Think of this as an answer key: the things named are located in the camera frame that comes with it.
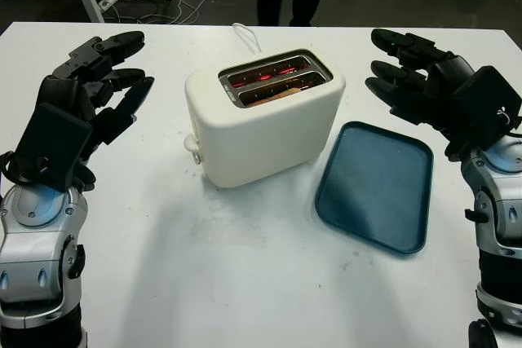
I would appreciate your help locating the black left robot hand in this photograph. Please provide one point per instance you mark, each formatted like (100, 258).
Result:
(110, 95)

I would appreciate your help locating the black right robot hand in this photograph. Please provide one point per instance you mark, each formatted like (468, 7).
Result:
(424, 95)

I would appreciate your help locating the brown toast slice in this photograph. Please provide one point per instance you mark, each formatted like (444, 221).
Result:
(281, 94)

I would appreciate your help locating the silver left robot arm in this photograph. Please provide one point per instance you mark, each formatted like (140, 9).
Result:
(36, 250)

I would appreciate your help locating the white two-slot toaster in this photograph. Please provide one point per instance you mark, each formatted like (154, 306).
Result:
(265, 140)

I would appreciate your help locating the white power strip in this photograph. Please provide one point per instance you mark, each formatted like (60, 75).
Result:
(108, 2)

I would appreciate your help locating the dark blue plastic tray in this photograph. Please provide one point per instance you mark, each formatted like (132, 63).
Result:
(375, 193)

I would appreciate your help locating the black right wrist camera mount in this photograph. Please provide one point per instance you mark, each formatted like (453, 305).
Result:
(489, 107)

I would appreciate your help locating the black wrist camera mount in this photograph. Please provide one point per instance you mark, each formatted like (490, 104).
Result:
(53, 140)
(489, 107)

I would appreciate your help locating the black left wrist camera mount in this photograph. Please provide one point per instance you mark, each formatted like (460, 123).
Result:
(53, 140)

